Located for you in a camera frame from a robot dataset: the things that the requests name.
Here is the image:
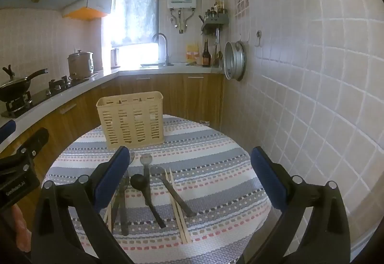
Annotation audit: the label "round metal steamer pan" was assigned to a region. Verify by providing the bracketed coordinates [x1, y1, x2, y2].
[223, 41, 246, 82]

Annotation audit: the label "yellow packet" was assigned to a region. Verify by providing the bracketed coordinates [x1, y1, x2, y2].
[186, 43, 201, 62]

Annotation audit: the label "dark sauce bottle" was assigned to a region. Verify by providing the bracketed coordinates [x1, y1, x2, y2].
[202, 39, 210, 67]

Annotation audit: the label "grey wall spice rack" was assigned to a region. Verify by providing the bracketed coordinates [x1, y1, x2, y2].
[199, 1, 230, 36]

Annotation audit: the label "black plastic spoon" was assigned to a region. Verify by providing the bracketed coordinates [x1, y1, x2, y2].
[130, 174, 166, 229]

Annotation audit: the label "black wok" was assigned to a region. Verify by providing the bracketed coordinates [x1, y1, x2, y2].
[0, 68, 48, 102]

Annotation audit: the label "metal spoon with black handle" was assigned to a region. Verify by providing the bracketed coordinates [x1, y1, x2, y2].
[140, 153, 153, 207]

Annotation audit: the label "white kitchen countertop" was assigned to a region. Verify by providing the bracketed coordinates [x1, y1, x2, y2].
[0, 64, 224, 153]

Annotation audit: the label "wooden kitchen cabinets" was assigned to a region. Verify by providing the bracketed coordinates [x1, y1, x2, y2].
[0, 73, 224, 222]

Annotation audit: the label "long dark-handled spoon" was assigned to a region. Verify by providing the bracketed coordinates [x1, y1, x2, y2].
[150, 166, 197, 218]

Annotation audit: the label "person's left hand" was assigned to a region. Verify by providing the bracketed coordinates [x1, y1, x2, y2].
[0, 204, 32, 254]

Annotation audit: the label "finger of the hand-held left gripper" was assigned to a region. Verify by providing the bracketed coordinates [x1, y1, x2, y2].
[0, 119, 17, 143]
[16, 127, 50, 160]

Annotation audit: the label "metal kitchen faucet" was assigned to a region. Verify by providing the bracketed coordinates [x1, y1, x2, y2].
[151, 33, 174, 67]

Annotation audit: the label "striped dotted tablecloth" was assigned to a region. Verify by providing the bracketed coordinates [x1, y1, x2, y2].
[41, 114, 272, 264]

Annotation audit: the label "black gas stove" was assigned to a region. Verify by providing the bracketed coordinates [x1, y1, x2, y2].
[0, 75, 90, 118]

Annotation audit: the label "dark cooking utensil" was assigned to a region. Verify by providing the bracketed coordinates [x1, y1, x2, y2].
[2, 65, 15, 81]

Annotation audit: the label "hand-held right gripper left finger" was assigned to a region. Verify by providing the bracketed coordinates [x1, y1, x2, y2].
[31, 146, 134, 264]

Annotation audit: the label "beige slotted utensil basket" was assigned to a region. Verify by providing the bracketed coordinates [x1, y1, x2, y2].
[96, 91, 166, 151]

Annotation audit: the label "water heater pipes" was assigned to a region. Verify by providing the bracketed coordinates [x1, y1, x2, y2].
[169, 8, 195, 34]

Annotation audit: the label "fork with dark handle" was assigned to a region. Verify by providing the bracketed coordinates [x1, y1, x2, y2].
[115, 177, 130, 236]

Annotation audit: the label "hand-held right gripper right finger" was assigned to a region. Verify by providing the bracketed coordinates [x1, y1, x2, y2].
[240, 146, 351, 264]

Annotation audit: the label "sheer window curtain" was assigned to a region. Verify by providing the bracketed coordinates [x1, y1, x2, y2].
[111, 0, 159, 45]

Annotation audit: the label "steel rice cooker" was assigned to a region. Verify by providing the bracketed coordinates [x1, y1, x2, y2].
[67, 50, 95, 78]

